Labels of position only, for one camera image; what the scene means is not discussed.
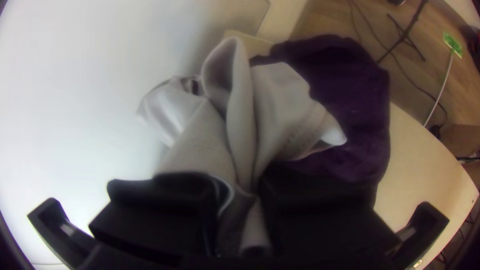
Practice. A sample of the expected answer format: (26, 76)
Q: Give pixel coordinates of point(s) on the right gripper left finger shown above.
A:
(157, 210)

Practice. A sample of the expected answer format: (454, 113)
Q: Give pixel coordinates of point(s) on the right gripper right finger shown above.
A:
(322, 221)

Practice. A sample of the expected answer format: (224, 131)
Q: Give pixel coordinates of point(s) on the grey t-shirt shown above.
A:
(240, 112)

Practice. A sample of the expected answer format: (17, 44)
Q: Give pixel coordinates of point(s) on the pile of folded clothes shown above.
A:
(345, 82)

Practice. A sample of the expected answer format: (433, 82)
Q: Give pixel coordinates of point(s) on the black tripod stand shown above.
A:
(405, 33)

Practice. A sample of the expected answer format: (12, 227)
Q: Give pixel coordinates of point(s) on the green power strip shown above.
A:
(452, 44)

